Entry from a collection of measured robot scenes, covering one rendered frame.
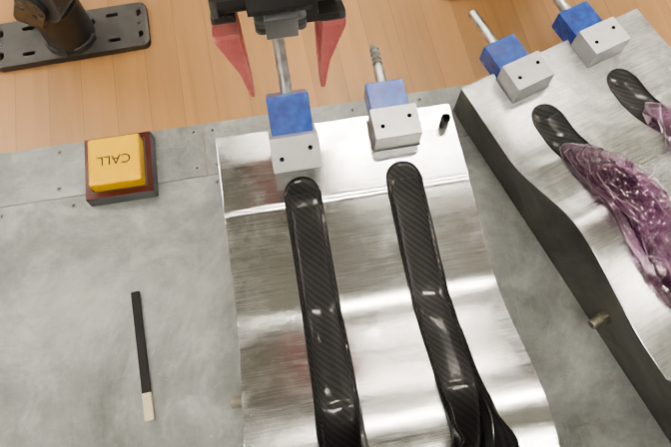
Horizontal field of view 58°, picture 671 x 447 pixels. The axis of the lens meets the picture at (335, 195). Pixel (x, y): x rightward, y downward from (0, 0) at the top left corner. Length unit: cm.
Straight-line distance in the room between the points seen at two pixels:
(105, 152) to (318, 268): 29
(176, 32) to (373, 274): 44
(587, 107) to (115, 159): 56
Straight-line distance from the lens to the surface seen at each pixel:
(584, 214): 67
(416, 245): 63
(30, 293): 77
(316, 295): 61
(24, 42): 91
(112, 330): 72
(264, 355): 58
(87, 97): 84
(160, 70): 83
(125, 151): 74
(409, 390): 56
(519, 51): 77
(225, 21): 51
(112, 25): 88
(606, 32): 80
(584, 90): 78
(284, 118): 61
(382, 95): 66
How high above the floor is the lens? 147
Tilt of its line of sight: 69 degrees down
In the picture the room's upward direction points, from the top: 1 degrees clockwise
